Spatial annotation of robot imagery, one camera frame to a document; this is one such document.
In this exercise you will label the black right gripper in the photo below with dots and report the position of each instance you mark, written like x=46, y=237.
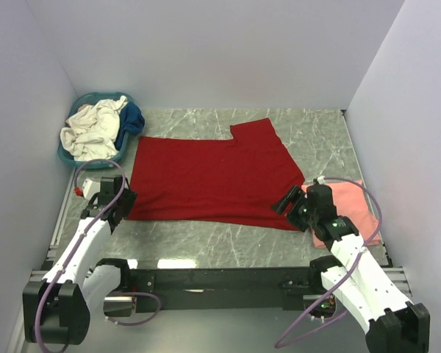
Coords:
x=296, y=195

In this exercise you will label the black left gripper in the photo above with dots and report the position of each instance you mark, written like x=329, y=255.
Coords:
x=129, y=196

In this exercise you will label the red t shirt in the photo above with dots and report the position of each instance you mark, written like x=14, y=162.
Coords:
x=232, y=181

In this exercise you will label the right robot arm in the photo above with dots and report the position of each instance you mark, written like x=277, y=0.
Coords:
x=351, y=276

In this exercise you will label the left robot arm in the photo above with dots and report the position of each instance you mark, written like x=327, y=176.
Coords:
x=58, y=307

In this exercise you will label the teal laundry basket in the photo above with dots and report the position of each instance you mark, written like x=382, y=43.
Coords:
x=92, y=98

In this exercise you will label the folded pink t shirt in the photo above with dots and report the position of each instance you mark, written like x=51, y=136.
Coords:
x=350, y=202

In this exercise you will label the cream white t shirt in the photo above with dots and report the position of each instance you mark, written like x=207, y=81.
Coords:
x=92, y=131

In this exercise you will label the blue t shirt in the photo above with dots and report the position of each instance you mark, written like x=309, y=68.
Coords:
x=132, y=122

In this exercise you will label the black base beam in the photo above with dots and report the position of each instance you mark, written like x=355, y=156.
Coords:
x=288, y=288

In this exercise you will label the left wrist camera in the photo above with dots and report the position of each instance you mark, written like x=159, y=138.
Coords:
x=88, y=189

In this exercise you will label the aluminium rail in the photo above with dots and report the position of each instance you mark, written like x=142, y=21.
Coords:
x=396, y=275

